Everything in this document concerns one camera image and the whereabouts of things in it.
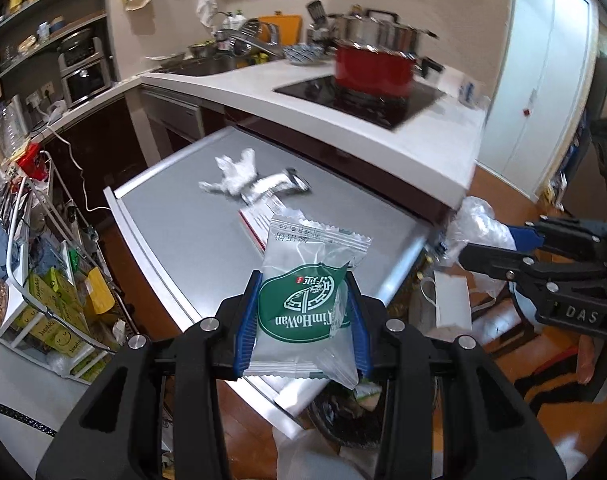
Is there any stack of yellow boxes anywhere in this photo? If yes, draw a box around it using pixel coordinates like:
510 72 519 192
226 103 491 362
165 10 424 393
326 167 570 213
26 265 116 376

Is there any red noodle cup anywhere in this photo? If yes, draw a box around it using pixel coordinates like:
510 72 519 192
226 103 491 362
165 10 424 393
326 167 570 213
16 142 51 181

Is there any steel kitchen sink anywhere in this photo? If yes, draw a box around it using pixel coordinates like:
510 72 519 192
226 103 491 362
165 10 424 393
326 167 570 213
150 52 244 78

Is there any steel steamer pot with lid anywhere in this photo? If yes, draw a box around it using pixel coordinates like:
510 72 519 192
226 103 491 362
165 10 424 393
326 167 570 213
328 9 439 56

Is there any black slotted spatula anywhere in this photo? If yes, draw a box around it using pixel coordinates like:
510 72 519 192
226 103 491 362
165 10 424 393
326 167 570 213
306 0 329 26

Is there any white power cable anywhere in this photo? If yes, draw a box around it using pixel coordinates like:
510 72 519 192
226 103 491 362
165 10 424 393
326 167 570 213
30 110 114 213

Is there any clear plastic bag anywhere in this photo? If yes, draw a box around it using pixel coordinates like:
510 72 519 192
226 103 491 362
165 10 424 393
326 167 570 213
441 196 517 301

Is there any clear water pitcher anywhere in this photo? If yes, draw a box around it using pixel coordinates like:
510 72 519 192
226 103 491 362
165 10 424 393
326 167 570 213
0 95 31 158

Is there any white hanging towel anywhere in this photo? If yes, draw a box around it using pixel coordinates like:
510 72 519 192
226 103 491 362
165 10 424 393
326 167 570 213
196 0 219 28

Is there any person's right hand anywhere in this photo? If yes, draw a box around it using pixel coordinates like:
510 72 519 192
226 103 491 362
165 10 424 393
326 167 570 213
577 335 607 387

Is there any black induction cooktop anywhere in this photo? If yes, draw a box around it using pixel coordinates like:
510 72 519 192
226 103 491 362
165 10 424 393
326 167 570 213
272 72 447 131

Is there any green white snack packet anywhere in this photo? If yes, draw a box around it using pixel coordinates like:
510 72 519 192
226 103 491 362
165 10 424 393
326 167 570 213
244 214 373 391

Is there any orange cutting board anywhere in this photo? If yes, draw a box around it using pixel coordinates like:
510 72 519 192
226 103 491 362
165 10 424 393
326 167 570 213
257 15 302 48

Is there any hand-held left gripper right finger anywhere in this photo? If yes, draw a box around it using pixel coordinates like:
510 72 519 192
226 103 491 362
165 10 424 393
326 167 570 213
346 270 567 480

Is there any chrome kitchen faucet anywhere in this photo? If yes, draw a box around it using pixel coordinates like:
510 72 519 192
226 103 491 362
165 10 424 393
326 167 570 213
214 27 284 58

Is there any white red printed carton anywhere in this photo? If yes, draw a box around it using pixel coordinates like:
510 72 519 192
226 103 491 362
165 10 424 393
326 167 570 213
237 195 286 252

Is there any black lined trash bin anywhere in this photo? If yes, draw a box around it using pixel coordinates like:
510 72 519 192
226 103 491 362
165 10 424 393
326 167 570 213
306 377 391 451

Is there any silver foil wrapper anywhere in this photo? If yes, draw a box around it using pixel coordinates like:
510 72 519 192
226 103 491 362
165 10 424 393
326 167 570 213
240 167 313 206

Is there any crumpled white tissue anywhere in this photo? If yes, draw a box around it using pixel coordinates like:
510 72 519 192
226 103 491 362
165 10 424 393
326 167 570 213
198 147 259 196

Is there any white wall socket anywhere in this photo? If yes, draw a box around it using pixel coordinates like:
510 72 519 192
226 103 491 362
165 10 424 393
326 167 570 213
26 82 59 111

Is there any white rolling cart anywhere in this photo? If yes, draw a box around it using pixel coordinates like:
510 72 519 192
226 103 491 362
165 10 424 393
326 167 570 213
0 160 129 376

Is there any silver double air fryer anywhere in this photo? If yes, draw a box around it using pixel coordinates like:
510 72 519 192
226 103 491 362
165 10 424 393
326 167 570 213
57 27 116 109

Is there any white cabinet door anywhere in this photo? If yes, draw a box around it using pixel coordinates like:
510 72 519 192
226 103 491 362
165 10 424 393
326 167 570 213
476 0 600 203

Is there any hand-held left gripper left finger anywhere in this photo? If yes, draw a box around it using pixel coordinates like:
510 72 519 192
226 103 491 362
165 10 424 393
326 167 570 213
36 270 263 480

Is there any blue patterned bowl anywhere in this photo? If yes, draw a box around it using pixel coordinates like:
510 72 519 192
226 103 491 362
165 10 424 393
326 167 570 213
283 44 329 67

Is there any grey wall shelf unit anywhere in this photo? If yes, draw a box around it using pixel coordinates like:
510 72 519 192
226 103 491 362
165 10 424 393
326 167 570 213
0 0 109 91

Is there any white paper bag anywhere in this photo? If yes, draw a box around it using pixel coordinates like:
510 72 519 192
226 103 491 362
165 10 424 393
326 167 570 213
420 271 473 332

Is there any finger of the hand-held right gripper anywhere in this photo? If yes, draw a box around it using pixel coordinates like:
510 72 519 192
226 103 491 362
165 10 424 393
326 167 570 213
507 216 607 263
457 242 607 311

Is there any red cooking pot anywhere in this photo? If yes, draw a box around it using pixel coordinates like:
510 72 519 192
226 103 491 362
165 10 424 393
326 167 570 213
333 42 441 98

